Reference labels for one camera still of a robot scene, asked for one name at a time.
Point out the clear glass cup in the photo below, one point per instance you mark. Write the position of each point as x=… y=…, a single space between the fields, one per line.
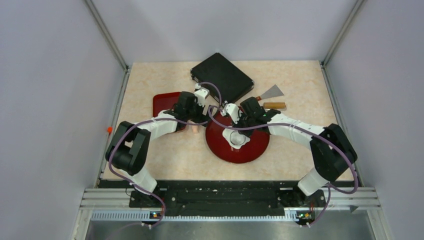
x=237 y=139

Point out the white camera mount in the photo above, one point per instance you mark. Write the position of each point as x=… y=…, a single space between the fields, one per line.
x=201 y=93
x=231 y=110

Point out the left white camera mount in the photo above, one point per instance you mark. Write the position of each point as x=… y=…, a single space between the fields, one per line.
x=201 y=93

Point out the black case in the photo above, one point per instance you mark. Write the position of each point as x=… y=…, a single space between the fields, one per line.
x=231 y=83

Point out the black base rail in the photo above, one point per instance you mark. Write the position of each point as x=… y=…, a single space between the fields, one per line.
x=225 y=198

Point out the pink plastic cylinder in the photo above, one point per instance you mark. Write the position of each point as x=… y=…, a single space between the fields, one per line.
x=195 y=128

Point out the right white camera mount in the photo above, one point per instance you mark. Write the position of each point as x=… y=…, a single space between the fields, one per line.
x=231 y=110

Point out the round red tray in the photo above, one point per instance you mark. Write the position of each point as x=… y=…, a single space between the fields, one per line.
x=219 y=146

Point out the red rectangular tray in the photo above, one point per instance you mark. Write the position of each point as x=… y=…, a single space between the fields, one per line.
x=163 y=103

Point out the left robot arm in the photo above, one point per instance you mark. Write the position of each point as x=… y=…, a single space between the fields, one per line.
x=127 y=152

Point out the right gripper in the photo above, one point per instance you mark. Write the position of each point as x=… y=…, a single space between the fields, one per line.
x=248 y=133

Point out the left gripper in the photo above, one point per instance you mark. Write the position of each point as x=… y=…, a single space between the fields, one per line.
x=201 y=117

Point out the metal scraper wooden handle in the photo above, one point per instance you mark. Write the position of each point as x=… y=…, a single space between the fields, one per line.
x=272 y=92

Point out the wooden double-ended roller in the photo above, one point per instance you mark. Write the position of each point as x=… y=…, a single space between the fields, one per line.
x=275 y=105

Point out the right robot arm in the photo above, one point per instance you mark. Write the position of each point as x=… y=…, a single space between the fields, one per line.
x=332 y=152

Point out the white dough ball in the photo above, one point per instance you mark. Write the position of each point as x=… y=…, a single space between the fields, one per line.
x=226 y=134

